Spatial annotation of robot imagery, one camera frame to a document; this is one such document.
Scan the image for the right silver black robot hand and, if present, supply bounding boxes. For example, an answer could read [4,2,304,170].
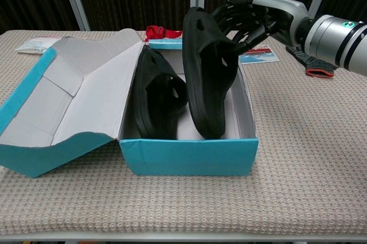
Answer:
[210,0,312,54]

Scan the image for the black slide sandal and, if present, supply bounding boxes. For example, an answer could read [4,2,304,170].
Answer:
[182,6,241,140]
[132,48,189,141]

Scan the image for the light blue cardboard shoe box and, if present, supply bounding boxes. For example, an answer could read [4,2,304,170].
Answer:
[0,28,260,179]

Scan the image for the red blue white postcard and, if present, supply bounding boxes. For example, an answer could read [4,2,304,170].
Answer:
[238,45,280,65]

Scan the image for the grey knit glove red cuff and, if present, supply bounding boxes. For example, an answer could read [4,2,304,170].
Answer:
[286,45,339,79]

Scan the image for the beige waffle tablecloth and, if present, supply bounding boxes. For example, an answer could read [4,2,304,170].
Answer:
[0,29,367,235]

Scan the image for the red lanyard with metal clip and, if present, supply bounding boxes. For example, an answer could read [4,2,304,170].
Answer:
[145,25,185,41]

